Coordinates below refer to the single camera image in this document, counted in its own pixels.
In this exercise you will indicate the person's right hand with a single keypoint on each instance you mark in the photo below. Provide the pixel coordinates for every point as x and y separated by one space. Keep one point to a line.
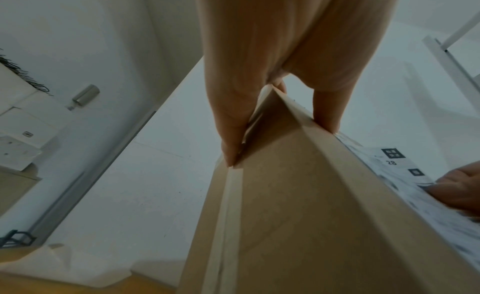
461 189

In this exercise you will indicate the person's left hand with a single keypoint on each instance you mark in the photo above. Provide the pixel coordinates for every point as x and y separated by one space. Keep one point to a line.
262 34

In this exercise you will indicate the shipping label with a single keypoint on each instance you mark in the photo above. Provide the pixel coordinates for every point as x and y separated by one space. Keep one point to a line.
390 159

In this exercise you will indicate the brown cardboard box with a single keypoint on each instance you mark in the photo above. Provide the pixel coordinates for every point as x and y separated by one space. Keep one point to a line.
300 212

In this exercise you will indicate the translucent label backing paper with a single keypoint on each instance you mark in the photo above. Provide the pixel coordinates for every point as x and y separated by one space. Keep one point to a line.
75 266

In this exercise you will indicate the white metal rack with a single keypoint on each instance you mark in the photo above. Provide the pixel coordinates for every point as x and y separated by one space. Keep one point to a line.
452 62

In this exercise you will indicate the silver metal cylinder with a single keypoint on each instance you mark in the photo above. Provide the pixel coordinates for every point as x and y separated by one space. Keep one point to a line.
87 94

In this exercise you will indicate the large white carton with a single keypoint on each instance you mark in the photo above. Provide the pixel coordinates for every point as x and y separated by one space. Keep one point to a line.
15 91

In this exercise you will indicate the black shoe rack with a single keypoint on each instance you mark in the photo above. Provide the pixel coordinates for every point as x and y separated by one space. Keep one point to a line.
22 238

